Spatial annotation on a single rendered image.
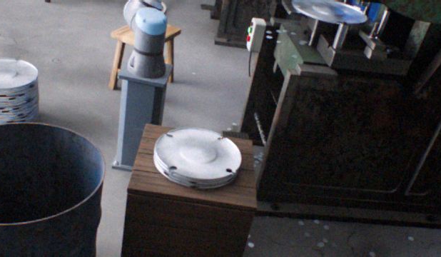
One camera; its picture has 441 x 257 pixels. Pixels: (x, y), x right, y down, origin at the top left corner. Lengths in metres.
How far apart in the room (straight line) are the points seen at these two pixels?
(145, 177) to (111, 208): 0.43
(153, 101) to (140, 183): 0.50
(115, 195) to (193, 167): 0.54
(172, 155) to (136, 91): 0.42
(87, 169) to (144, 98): 0.52
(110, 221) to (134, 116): 0.42
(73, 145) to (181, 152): 0.34
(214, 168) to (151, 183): 0.21
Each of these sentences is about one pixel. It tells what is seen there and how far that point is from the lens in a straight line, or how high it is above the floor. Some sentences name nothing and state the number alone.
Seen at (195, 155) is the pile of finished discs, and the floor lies 0.39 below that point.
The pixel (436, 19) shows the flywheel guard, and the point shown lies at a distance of 1.57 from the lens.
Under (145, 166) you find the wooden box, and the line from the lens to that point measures 1.55.
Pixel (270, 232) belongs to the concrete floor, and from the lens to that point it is 1.94.
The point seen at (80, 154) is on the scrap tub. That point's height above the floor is 0.42.
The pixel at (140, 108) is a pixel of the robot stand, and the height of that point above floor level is 0.32.
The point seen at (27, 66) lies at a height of 0.24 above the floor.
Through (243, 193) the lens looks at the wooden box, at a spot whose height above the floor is 0.35.
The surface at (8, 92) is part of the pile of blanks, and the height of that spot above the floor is 0.22.
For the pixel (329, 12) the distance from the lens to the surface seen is 1.91.
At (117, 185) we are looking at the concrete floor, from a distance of 2.02.
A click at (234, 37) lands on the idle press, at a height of 0.05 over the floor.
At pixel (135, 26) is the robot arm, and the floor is 0.63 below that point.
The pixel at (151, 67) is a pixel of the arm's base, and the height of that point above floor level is 0.49.
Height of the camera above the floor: 1.29
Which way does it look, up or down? 31 degrees down
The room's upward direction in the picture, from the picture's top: 12 degrees clockwise
